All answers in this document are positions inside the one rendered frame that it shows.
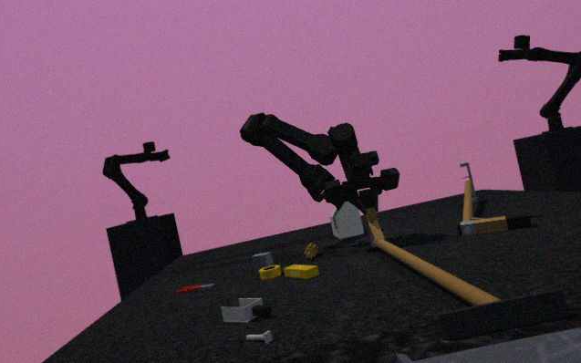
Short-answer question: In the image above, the long wooden-handled scraper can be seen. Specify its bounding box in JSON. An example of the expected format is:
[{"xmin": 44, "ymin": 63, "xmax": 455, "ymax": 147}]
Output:
[{"xmin": 358, "ymin": 189, "xmax": 569, "ymax": 341}]

